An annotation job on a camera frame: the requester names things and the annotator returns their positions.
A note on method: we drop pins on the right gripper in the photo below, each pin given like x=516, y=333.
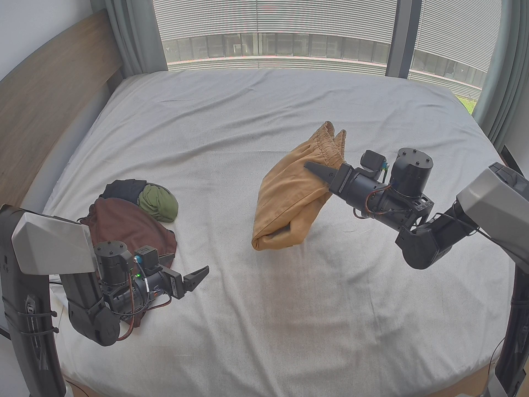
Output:
x=359, y=188

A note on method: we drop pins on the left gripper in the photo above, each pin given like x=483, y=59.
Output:
x=165, y=285

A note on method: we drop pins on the tan shorts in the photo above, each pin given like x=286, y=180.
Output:
x=285, y=197

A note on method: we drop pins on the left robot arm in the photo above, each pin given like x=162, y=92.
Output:
x=53, y=242

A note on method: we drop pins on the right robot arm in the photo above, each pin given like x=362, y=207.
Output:
x=491, y=205

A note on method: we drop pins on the bed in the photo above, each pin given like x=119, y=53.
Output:
x=289, y=304

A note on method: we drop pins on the green garment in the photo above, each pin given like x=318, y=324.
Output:
x=159, y=203

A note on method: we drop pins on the brown garment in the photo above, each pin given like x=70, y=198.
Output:
x=128, y=221

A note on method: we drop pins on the black garment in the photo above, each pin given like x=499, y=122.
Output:
x=122, y=188

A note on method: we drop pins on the window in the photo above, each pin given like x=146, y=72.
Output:
x=289, y=15

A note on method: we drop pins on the grey-green curtain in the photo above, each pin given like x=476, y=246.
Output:
x=510, y=56
x=132, y=23

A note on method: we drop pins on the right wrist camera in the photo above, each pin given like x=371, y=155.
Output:
x=372, y=160

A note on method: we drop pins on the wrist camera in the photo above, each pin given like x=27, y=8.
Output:
x=372, y=160
x=148, y=259

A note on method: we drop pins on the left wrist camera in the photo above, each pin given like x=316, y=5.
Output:
x=148, y=259

